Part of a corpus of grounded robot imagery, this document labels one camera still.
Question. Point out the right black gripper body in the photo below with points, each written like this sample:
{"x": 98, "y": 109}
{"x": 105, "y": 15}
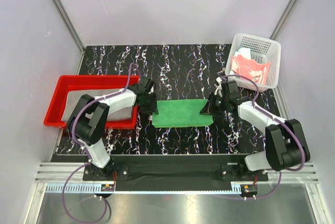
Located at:
{"x": 216, "y": 104}

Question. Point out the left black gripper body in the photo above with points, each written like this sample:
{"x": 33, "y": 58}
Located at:
{"x": 149, "y": 104}

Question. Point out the green towel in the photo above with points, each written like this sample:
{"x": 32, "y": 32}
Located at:
{"x": 181, "y": 113}

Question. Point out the pink towel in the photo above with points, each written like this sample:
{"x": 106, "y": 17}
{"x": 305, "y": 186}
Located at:
{"x": 250, "y": 69}

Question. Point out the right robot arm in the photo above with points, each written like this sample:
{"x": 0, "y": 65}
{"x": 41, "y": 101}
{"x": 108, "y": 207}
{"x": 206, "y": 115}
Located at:
{"x": 285, "y": 143}

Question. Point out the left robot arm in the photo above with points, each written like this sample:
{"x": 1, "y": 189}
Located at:
{"x": 89, "y": 117}

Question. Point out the white towel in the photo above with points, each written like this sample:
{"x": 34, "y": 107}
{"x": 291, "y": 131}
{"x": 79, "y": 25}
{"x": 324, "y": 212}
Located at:
{"x": 244, "y": 52}

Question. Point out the white plastic basket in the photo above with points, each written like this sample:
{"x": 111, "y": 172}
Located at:
{"x": 263, "y": 50}

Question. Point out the red plastic tray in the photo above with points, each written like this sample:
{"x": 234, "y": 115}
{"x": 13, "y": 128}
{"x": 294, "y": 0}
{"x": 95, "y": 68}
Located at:
{"x": 68, "y": 83}

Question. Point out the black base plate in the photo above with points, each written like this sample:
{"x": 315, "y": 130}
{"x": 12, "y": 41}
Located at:
{"x": 174, "y": 173}

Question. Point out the left aluminium frame post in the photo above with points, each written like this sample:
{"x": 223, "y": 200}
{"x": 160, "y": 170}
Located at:
{"x": 67, "y": 22}

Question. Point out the aluminium frame post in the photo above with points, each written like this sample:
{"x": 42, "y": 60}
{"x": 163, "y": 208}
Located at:
{"x": 67, "y": 22}
{"x": 283, "y": 18}

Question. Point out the right aluminium frame post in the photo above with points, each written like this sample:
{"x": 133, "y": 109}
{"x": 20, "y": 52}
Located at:
{"x": 283, "y": 18}

